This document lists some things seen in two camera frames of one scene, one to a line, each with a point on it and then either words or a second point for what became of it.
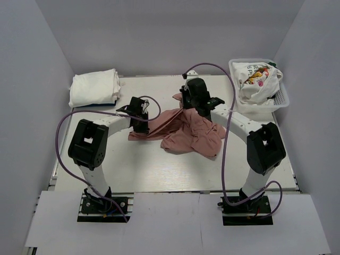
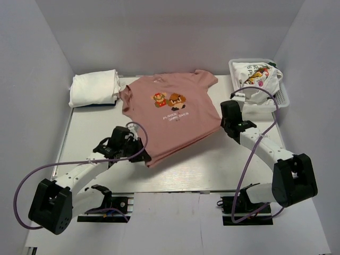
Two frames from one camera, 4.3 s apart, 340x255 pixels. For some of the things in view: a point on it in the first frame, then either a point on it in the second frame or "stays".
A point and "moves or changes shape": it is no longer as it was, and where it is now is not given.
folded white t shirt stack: x=94 y=87 stays
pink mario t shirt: x=185 y=130 moves or changes shape
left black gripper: x=145 y=129 → x=143 y=156
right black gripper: x=185 y=90 → x=223 y=122
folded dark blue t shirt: x=98 y=105 stays
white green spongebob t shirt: x=257 y=82 stays
